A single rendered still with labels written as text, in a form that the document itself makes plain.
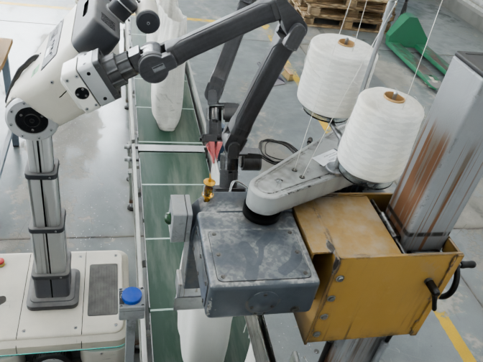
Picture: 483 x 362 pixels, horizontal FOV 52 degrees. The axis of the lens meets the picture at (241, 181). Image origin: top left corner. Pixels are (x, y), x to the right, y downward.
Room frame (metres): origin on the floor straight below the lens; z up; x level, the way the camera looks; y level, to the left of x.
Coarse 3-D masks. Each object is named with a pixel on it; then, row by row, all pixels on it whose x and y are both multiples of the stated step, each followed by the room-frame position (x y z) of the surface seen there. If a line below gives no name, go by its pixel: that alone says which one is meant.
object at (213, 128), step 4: (208, 120) 1.55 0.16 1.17; (212, 120) 1.55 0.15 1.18; (208, 124) 1.54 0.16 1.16; (212, 124) 1.54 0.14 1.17; (216, 124) 1.54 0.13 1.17; (220, 124) 1.55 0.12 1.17; (208, 128) 1.53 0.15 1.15; (212, 128) 1.53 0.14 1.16; (216, 128) 1.53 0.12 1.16; (220, 128) 1.54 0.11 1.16; (208, 132) 1.52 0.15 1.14; (212, 132) 1.52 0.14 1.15; (216, 132) 1.52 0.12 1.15; (220, 132) 1.53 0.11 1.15; (200, 136) 1.51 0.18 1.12; (220, 136) 1.51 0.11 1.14; (200, 140) 1.52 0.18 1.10
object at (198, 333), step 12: (216, 168) 1.41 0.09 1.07; (216, 180) 1.39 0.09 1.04; (180, 264) 1.34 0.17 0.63; (180, 312) 1.18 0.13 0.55; (192, 312) 1.06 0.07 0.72; (204, 312) 1.04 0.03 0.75; (180, 324) 1.13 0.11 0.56; (192, 324) 1.05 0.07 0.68; (204, 324) 1.04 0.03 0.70; (216, 324) 1.04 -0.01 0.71; (228, 324) 1.06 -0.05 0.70; (180, 336) 1.11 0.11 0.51; (192, 336) 1.04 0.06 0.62; (204, 336) 1.04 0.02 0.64; (216, 336) 1.04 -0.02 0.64; (228, 336) 1.06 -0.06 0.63; (192, 348) 1.03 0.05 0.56; (204, 348) 1.04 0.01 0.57; (216, 348) 1.05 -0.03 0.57; (192, 360) 1.03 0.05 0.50; (204, 360) 1.04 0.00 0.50; (216, 360) 1.05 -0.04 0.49
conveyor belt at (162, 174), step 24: (144, 168) 2.24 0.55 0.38; (168, 168) 2.28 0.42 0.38; (192, 168) 2.33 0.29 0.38; (144, 192) 2.03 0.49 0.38; (168, 192) 2.07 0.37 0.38; (192, 192) 2.11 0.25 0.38; (144, 216) 1.85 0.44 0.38; (168, 240) 1.71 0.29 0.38; (168, 264) 1.56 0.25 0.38; (168, 288) 1.43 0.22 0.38; (168, 312) 1.30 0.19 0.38; (168, 336) 1.19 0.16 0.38; (240, 336) 1.25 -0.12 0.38; (168, 360) 1.09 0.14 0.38; (240, 360) 1.15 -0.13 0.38
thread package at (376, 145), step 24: (360, 96) 0.90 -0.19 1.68; (384, 96) 0.89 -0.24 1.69; (408, 96) 0.92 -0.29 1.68; (360, 120) 0.86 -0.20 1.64; (384, 120) 0.84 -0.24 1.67; (408, 120) 0.84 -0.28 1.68; (360, 144) 0.85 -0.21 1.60; (384, 144) 0.83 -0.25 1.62; (408, 144) 0.85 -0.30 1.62; (360, 168) 0.83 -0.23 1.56; (384, 168) 0.83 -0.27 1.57
